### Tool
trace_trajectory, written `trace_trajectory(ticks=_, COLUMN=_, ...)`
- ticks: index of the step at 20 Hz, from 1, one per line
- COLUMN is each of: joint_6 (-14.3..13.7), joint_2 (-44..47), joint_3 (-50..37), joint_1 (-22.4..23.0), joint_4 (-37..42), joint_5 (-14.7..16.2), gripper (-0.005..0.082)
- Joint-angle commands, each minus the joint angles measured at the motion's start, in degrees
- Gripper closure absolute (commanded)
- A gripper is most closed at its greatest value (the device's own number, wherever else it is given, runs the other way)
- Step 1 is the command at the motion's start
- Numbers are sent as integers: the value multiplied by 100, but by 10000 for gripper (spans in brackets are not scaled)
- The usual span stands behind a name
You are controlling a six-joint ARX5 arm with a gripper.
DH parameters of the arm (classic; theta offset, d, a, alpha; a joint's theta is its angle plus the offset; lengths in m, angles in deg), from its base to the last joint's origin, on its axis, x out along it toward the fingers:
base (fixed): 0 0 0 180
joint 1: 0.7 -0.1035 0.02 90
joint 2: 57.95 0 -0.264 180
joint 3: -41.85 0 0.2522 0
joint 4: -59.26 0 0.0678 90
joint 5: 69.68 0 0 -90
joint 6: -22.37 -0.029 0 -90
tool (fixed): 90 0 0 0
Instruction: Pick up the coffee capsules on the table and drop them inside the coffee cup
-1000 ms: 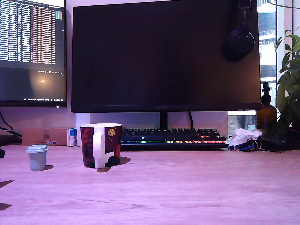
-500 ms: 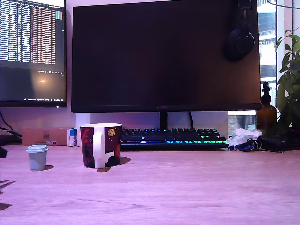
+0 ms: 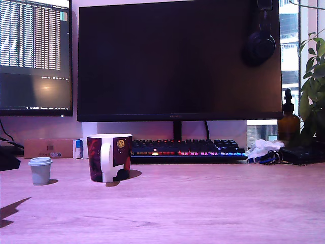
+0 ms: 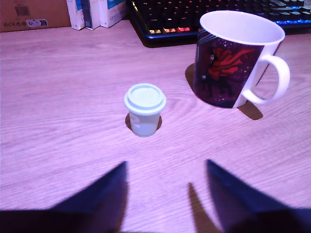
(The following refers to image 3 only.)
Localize keys with blue strap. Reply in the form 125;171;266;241
247;149;284;165

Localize long thin black cable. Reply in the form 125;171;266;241
0;136;25;150

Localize brown cardboard box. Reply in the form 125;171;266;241
24;139;74;159

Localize dark switched-off monitor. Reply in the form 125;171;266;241
77;0;284;141

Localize black headphones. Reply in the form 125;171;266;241
241;0;277;67

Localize lit ASUS monitor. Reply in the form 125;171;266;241
0;0;74;158

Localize curled thin black cable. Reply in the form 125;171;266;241
0;118;15;143

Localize black backlit keyboard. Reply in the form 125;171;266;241
131;139;248;165

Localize green leafy plant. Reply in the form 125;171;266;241
288;0;325;143

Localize black flat case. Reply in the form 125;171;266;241
280;145;325;166

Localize crumpled white tissue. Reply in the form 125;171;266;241
245;139;285;158

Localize amber pump bottle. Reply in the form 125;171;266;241
278;88;301;142

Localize dark red white-handled mug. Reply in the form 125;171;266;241
86;133;133;183

